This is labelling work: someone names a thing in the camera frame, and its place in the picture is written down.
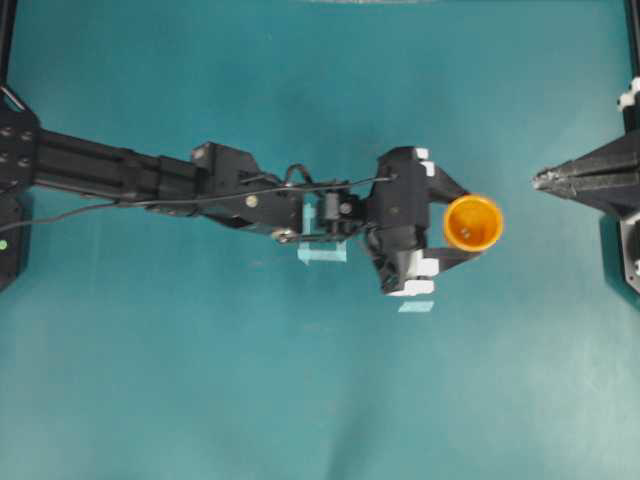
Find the light teal tape marker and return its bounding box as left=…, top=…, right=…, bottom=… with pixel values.
left=297, top=203, right=347, bottom=266

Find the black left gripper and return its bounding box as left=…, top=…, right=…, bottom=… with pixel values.
left=364, top=147, right=483, bottom=297

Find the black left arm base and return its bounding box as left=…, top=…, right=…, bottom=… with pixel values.
left=1, top=85, right=40, bottom=291

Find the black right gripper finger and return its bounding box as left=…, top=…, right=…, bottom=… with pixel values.
left=533, top=179, right=639, bottom=216
left=533, top=133, right=639, bottom=186

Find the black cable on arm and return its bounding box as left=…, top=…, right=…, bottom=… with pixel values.
left=0, top=164, right=396, bottom=232

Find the orange plastic cup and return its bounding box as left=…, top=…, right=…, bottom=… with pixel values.
left=443, top=194, right=504, bottom=253

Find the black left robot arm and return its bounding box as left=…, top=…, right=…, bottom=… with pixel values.
left=29, top=131, right=503, bottom=296

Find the small teal tape strip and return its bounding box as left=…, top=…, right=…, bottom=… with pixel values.
left=398, top=300, right=434, bottom=314

